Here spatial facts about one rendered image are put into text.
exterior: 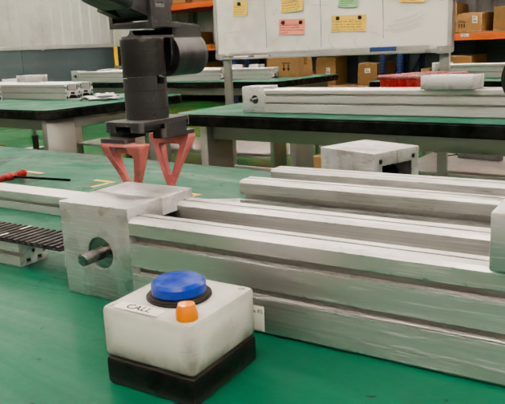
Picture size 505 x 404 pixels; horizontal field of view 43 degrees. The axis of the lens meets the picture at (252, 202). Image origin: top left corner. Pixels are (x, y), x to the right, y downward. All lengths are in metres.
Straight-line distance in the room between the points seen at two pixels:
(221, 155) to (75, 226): 1.96
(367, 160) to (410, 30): 2.67
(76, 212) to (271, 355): 0.25
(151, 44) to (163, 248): 0.35
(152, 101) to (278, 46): 3.06
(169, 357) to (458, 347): 0.20
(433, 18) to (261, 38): 1.05
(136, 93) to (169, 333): 0.47
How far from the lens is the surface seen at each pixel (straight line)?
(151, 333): 0.45
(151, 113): 0.86
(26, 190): 1.08
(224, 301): 0.46
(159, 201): 0.64
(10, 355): 0.57
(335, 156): 0.90
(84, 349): 0.56
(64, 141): 3.22
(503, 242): 0.45
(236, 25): 4.07
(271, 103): 2.38
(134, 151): 0.83
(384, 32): 3.57
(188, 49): 0.91
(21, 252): 0.80
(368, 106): 2.19
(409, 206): 0.67
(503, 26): 10.33
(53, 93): 3.79
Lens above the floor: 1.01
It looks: 13 degrees down
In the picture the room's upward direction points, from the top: 2 degrees counter-clockwise
